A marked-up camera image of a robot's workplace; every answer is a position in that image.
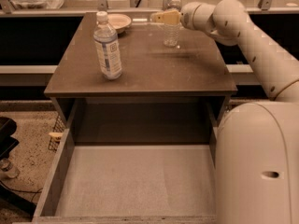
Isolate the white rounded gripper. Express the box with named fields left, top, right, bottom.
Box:
left=150, top=2, right=215, bottom=33

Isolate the clear small water bottle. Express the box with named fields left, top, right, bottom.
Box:
left=164, top=0, right=182, bottom=47

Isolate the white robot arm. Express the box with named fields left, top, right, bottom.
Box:
left=151, top=0, right=299, bottom=224

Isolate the labelled water bottle white cap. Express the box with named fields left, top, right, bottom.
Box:
left=93, top=11, right=122, bottom=80

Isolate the brown cabinet with counter top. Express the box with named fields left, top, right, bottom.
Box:
left=45, top=13, right=236, bottom=145

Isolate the open grey top drawer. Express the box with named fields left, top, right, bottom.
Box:
left=32, top=98, right=219, bottom=224

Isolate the white ceramic bowl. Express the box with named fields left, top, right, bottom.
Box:
left=108, top=14, right=132, bottom=34

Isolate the clear glass jar on floor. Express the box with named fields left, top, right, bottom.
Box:
left=0, top=158, right=20, bottom=178

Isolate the black chair base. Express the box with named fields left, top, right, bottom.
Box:
left=0, top=117, right=36, bottom=216

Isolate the black wire basket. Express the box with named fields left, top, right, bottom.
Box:
left=48, top=116, right=65, bottom=152

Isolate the black cable on floor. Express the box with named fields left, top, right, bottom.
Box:
left=0, top=180, right=44, bottom=203

